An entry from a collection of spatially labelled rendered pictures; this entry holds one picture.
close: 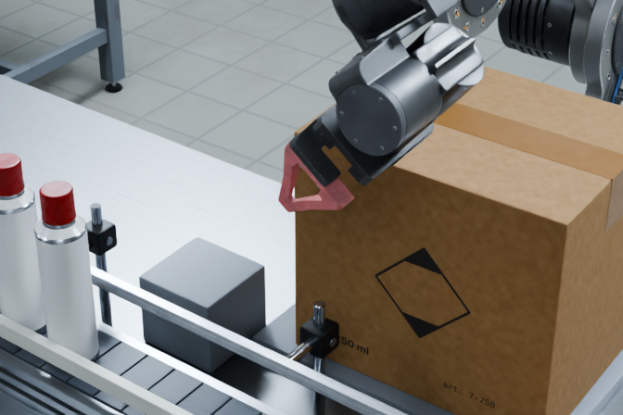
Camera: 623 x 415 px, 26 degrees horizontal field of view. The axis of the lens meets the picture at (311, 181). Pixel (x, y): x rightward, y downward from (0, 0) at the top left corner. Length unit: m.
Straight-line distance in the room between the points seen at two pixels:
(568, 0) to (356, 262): 0.88
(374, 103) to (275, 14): 3.37
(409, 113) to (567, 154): 0.38
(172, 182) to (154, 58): 2.25
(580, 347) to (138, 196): 0.68
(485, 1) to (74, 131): 0.62
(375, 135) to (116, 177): 0.91
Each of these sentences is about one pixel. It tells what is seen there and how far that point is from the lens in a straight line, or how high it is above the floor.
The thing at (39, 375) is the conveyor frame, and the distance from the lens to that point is 1.44.
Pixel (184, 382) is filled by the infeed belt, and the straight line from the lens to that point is 1.41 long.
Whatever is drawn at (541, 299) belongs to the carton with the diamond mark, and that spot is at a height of 1.03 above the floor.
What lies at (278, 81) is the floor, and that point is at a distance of 3.91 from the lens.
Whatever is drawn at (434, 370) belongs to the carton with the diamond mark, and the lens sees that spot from 1.39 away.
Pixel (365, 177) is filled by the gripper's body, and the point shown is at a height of 1.22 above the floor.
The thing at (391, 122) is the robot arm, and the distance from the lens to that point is 0.96.
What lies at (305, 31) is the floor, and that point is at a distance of 4.22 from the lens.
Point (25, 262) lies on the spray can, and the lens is 1.44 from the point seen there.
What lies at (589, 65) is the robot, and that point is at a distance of 2.12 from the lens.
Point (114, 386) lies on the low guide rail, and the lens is 1.36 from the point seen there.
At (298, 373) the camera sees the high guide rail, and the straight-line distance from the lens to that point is 1.28.
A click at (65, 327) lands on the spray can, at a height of 0.93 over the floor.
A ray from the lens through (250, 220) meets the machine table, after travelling 1.74.
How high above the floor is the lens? 1.77
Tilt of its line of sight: 31 degrees down
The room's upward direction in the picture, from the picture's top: straight up
